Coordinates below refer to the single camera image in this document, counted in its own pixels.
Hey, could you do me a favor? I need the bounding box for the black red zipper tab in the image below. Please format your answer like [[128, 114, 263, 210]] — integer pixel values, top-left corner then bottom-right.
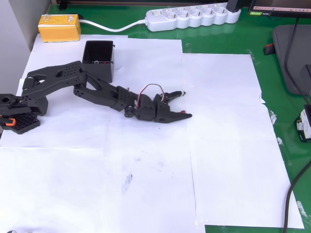
[[264, 43, 276, 56]]

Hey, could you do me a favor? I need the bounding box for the thick black cable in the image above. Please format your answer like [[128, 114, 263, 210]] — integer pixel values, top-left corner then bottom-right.
[[282, 160, 311, 233]]

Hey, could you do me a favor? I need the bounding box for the yellow cardboard box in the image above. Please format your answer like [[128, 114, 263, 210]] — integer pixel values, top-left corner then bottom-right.
[[38, 14, 82, 43]]

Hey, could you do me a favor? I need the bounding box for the black square container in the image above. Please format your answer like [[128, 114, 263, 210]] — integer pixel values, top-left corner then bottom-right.
[[82, 40, 115, 83]]

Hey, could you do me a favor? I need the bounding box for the red white servo cable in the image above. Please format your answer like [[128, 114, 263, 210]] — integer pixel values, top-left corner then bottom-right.
[[135, 83, 169, 110]]

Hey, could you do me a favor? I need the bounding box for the thin black cable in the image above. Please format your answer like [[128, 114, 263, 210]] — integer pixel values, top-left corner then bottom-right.
[[284, 17, 311, 105]]

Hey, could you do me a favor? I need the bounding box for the black display screen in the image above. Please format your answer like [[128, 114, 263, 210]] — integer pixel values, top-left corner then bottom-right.
[[247, 0, 311, 18]]

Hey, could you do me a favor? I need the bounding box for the white power cable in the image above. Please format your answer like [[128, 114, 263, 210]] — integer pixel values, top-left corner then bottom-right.
[[79, 18, 148, 33]]

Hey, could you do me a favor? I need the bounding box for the orange black clamp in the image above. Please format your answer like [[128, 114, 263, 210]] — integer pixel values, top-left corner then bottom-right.
[[0, 116, 17, 127]]

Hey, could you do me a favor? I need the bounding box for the white power strip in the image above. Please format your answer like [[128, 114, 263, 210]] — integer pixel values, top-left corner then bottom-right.
[[145, 3, 242, 32]]

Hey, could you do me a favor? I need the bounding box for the black plug adapter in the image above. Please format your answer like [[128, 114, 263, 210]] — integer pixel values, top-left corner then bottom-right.
[[226, 0, 243, 13]]

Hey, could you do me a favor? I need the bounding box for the small black green device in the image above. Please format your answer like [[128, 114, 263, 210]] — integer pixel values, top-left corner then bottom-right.
[[293, 104, 311, 143]]

